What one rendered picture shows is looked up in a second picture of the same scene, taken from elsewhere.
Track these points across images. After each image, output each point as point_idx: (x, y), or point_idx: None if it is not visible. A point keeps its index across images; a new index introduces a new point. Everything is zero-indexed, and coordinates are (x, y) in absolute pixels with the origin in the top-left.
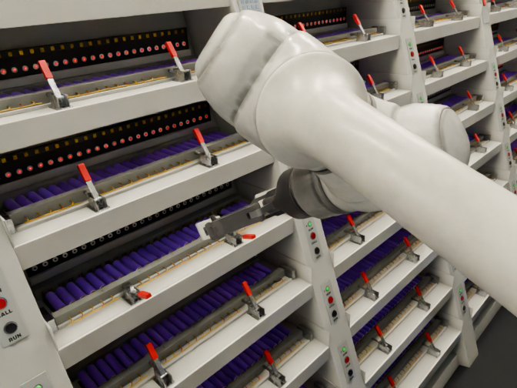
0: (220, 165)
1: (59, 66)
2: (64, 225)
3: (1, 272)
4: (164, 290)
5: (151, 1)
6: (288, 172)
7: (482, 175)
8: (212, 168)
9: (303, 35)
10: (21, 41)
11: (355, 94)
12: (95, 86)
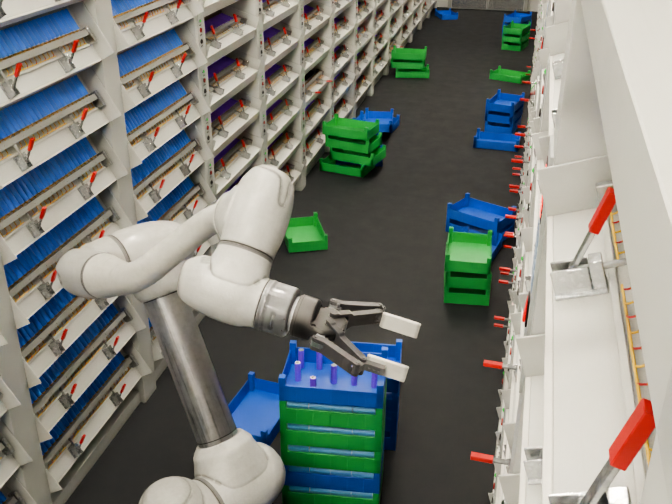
0: (517, 380)
1: None
2: (528, 271)
3: (523, 258)
4: (510, 396)
5: None
6: (307, 295)
7: (174, 232)
8: (518, 371)
9: (233, 187)
10: None
11: (211, 209)
12: None
